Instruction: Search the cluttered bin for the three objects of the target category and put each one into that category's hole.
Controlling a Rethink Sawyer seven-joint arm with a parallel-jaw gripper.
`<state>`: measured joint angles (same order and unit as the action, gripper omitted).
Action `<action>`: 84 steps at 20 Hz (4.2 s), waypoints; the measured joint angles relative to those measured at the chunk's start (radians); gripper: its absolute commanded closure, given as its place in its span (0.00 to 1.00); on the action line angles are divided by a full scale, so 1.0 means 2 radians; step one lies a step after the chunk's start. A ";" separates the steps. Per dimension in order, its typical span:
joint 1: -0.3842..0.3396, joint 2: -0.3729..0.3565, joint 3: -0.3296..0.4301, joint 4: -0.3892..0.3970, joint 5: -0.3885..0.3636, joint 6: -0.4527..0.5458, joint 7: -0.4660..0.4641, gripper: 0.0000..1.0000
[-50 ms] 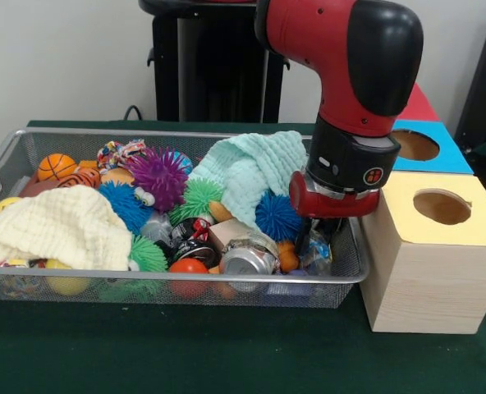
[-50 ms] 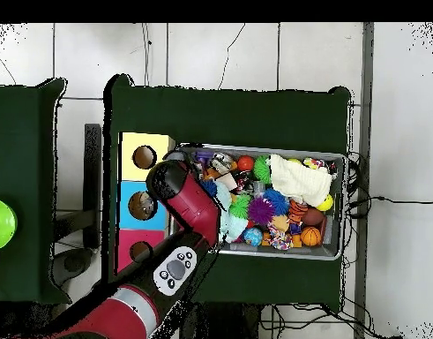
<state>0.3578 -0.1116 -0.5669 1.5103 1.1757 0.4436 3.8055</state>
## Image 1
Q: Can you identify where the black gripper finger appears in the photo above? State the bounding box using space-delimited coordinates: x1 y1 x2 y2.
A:
330 217 347 245
307 216 323 241

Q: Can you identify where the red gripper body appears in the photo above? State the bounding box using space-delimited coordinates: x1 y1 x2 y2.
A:
289 170 382 220

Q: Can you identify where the small crushed clear bottle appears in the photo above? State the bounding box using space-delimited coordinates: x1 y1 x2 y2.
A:
300 230 336 276

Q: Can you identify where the clear mesh bin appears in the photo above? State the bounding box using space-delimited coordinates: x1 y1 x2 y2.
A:
0 127 371 309

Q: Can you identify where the wooden box with three holes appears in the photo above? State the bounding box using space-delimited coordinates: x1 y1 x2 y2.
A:
360 82 486 335

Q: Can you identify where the blue spiky ball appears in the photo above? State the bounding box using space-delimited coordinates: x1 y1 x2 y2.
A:
254 190 306 243
98 181 154 235

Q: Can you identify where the crushed silver can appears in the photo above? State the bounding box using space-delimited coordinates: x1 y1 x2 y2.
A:
218 234 282 277

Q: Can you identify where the mint green cloth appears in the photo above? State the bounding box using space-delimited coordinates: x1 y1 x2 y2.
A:
187 131 309 231

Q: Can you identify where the green spiky ball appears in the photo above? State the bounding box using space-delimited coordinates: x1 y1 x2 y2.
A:
169 179 226 227
128 236 170 273

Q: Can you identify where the orange red ball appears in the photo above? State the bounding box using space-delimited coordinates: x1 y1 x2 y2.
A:
167 258 211 298

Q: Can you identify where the dark green table cloth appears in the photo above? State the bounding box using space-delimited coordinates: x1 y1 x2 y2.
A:
0 119 486 394

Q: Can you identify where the purple spiky ball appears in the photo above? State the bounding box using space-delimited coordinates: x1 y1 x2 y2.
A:
128 148 191 213

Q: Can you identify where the tiger striped toy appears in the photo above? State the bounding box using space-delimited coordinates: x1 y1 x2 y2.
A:
57 167 103 190

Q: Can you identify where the cream yellow cloth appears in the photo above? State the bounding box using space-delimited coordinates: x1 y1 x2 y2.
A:
0 185 133 272

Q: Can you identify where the orange mini basketball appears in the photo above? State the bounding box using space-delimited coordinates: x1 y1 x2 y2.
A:
37 153 78 182

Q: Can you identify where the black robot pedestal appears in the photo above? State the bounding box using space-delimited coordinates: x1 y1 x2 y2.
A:
139 0 291 124

